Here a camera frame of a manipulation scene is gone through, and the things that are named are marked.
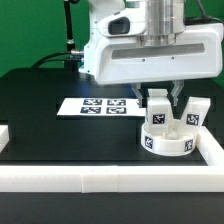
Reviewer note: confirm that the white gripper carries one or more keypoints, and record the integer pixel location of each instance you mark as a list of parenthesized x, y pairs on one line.
[(197, 53)]

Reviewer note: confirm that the white round stool seat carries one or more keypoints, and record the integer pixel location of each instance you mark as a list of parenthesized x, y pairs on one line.
[(172, 145)]

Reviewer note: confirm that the white block at left edge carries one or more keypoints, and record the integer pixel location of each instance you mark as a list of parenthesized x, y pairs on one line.
[(4, 137)]

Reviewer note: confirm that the white paper marker sheet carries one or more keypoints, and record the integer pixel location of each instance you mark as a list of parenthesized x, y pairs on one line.
[(100, 107)]

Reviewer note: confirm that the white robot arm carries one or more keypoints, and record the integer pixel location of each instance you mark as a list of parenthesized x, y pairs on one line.
[(155, 22)]

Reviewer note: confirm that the white obstacle fence wall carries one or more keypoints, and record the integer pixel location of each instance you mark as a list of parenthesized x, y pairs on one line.
[(91, 179)]

